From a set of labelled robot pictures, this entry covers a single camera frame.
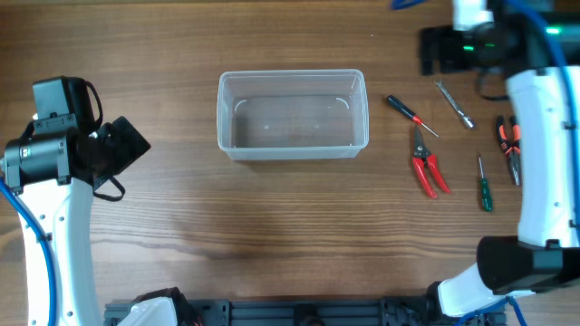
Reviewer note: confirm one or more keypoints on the red handled cutting pliers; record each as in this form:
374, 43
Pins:
424, 161

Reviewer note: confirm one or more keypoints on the silver steel wrench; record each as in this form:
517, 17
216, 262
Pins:
463, 116

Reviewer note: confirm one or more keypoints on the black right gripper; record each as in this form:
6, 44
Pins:
435, 51

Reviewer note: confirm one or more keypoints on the orange black long-nose pliers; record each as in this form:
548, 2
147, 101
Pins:
510, 147

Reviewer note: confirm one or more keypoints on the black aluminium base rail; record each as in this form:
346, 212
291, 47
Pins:
388, 311

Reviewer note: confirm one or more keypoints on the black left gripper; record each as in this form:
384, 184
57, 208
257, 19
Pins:
125, 141

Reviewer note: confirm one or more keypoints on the green handled screwdriver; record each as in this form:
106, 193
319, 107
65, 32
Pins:
486, 198

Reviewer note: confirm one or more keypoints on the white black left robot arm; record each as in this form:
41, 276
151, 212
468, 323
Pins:
51, 174

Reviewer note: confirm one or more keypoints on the black red handled screwdriver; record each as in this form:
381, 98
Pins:
404, 110

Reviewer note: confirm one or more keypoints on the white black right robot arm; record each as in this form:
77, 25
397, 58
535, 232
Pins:
537, 50

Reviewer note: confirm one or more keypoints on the clear plastic storage container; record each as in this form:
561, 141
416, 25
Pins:
292, 114

